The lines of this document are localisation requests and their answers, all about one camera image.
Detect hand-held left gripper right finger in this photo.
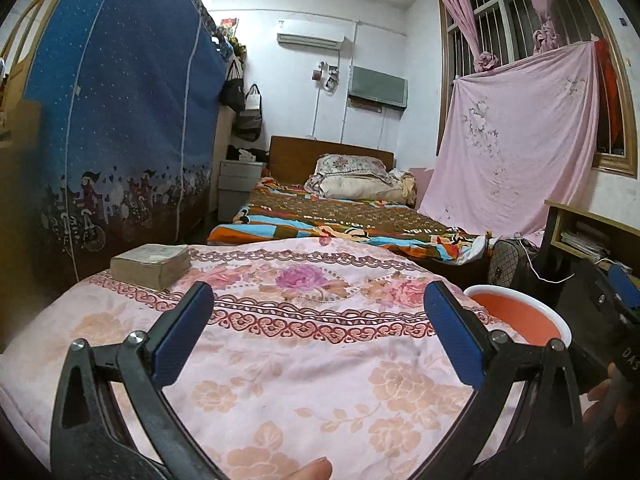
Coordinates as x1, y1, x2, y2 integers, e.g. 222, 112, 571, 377
415, 280, 586, 480

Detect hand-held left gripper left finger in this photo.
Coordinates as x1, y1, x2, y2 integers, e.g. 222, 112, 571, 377
50, 281, 226, 480

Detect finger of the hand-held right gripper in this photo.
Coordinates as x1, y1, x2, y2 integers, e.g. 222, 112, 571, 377
575, 259, 623, 322
606, 263, 640, 312

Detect orange plastic basin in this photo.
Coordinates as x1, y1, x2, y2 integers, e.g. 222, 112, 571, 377
462, 284, 574, 349

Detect person's right hand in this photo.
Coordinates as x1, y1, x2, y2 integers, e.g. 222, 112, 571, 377
581, 364, 619, 429

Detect person's left hand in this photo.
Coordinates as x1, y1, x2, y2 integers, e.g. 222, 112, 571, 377
277, 456, 334, 480

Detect stack of papers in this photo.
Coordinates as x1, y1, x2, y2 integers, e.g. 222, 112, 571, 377
559, 229, 609, 262

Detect wooden desk shelf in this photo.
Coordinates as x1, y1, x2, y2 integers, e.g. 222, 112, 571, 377
543, 199, 640, 269

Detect thick worn book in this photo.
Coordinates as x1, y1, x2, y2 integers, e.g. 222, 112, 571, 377
110, 243, 191, 291

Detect black floor fan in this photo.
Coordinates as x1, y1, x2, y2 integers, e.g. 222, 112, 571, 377
492, 238, 539, 289

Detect pink floral quilt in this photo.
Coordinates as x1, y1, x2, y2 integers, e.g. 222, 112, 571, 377
0, 237, 563, 480

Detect bed with patterned blanket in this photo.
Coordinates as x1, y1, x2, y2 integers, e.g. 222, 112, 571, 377
207, 170, 494, 265

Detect white nightstand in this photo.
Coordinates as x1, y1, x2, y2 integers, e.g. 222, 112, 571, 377
218, 160, 269, 224

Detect pink hanging sheet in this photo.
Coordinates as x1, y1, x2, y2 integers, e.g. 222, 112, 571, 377
417, 40, 601, 237

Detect beige folded quilt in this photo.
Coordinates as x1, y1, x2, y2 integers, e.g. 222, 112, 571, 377
305, 174, 417, 207

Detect red hanging cloth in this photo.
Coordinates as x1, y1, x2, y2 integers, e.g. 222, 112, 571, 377
594, 37, 627, 149

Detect floral pillow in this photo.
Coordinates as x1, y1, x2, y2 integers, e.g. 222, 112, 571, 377
312, 154, 394, 182

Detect wooden headboard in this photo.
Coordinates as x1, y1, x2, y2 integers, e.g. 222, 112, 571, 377
268, 135, 396, 184

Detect wooden cabinet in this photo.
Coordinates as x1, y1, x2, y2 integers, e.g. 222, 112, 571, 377
0, 95, 43, 301

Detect black and white hanging bag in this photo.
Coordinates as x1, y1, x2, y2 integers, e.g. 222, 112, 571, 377
233, 83, 264, 142

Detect blue printed wardrobe cover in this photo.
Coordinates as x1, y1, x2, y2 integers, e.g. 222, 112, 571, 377
22, 0, 229, 282

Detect pink curtain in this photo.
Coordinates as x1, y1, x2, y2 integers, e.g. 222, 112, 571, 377
504, 0, 562, 54
432, 0, 496, 74

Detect white air conditioner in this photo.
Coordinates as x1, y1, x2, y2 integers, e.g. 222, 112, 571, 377
276, 19, 346, 50

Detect white cable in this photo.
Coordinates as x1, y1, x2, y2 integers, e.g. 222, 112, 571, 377
514, 232, 622, 282

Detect wall socket with photos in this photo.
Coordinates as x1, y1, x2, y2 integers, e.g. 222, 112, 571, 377
312, 61, 341, 94

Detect curved wooden frame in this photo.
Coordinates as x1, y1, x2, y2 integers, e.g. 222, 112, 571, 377
0, 0, 93, 68

